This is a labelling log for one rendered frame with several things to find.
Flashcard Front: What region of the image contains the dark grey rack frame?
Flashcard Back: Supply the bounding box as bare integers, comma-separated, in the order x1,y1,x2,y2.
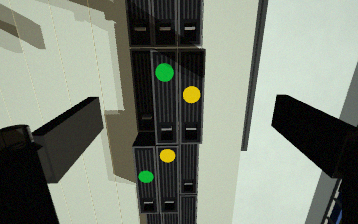
0,0,259,224

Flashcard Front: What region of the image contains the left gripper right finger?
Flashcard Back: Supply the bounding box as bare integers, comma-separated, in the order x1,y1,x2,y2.
271,94,358,224

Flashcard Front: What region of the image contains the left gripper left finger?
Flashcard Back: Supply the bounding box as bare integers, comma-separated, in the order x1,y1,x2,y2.
0,97,104,224

